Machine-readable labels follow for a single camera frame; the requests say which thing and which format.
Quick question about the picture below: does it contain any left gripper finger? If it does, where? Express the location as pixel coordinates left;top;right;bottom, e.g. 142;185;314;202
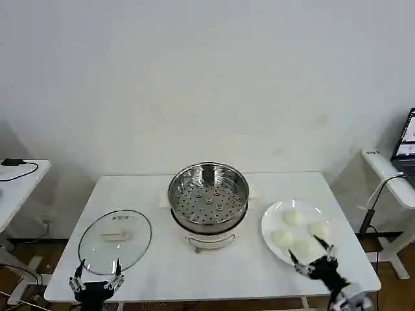
67;259;86;294
103;257;126;292

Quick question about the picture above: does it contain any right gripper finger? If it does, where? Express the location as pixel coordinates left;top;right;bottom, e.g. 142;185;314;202
287;248;313;278
312;235;336;262

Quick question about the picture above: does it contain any white steamed bun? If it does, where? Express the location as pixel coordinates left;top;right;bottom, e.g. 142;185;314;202
291;239;324;262
307;222;331;240
282;209;305;227
270;229;294;249

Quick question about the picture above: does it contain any round glass lid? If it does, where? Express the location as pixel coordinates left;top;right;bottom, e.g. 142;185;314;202
78;209;153;276

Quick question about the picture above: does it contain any black adapter cable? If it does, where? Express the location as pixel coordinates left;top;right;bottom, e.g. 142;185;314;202
0;160;40;183

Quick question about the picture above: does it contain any white side desk with label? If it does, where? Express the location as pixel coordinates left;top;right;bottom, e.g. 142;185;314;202
360;148;415;280

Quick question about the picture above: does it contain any black floor cable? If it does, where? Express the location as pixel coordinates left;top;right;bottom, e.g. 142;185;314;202
0;262;43;288

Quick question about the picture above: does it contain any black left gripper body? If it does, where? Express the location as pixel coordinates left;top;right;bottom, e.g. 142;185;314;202
73;281;115;311

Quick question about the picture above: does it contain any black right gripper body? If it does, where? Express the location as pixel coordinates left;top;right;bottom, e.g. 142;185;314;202
307;255;351;295

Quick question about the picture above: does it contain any white round plate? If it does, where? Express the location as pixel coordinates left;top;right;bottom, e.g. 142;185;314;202
261;200;332;267

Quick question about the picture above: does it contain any white electric pot base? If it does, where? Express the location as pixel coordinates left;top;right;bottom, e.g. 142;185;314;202
171;207;249;255

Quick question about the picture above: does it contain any white and black cable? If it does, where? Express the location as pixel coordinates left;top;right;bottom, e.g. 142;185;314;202
359;172;405;235

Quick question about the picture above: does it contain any steel perforated steamer basket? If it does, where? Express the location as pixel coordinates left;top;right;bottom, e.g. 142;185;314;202
167;161;250;233

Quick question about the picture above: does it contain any black open laptop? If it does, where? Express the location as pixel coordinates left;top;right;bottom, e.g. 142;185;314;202
390;108;415;188

